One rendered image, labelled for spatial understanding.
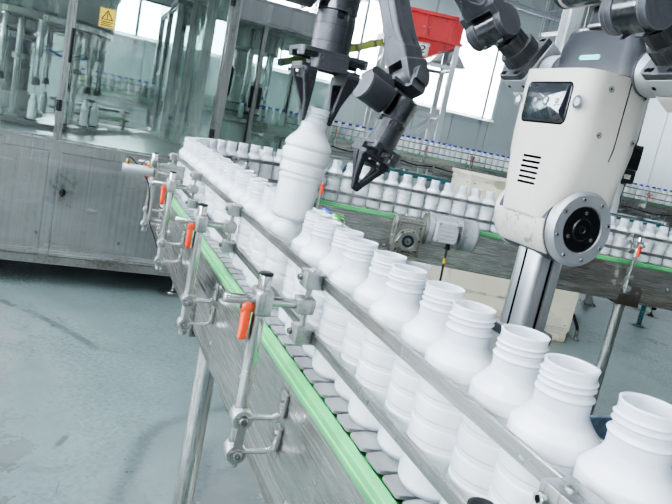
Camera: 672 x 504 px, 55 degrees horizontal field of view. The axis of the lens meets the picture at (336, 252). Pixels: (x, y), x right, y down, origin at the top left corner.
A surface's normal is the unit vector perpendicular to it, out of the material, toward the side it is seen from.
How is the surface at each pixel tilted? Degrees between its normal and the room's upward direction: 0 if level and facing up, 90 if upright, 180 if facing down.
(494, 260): 90
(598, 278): 90
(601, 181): 101
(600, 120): 90
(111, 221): 90
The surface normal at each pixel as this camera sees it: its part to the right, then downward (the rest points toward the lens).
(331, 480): -0.92, -0.11
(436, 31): 0.05, 0.18
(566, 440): 0.10, -0.51
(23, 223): 0.34, 0.24
